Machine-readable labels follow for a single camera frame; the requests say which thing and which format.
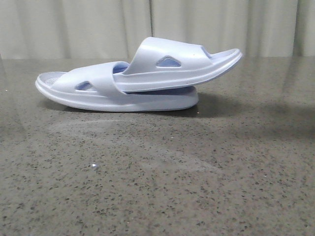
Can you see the light blue slipper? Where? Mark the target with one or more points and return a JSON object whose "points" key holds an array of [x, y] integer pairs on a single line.
{"points": [[166, 64], [94, 88]]}

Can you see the beige background curtain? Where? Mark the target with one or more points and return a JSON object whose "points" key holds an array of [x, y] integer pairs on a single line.
{"points": [[113, 29]]}

